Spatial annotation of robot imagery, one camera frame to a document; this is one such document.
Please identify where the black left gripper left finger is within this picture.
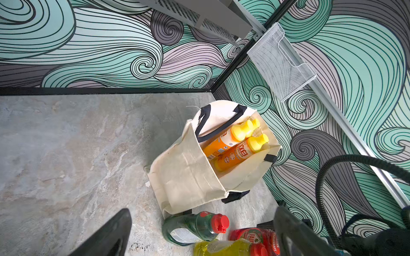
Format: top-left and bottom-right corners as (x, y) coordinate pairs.
(70, 208), (132, 256)

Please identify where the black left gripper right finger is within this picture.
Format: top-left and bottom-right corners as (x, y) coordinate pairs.
(273, 207), (339, 256)

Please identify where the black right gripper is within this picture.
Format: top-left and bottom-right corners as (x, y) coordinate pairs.
(339, 228), (410, 256)

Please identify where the yellow-green soap bottle red cap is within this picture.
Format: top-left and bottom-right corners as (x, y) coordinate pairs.
(193, 239), (269, 256)

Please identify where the orange bottle yellow cap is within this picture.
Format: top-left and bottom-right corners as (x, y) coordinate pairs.
(203, 120), (254, 161)
(252, 118), (261, 130)
(214, 134), (269, 172)

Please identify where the cream canvas shopping bag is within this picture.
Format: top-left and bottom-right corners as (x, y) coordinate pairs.
(148, 100), (281, 218)

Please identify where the dark green bottle red cap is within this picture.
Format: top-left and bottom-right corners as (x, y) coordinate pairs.
(162, 211), (230, 246)

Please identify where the black corrugated right cable hose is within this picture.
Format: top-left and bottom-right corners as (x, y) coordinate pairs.
(315, 154), (410, 249)

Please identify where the aluminium wall rail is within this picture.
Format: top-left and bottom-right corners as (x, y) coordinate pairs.
(218, 1), (410, 211)

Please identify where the clear plastic wall bin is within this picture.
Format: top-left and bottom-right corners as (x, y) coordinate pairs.
(247, 22), (317, 102)

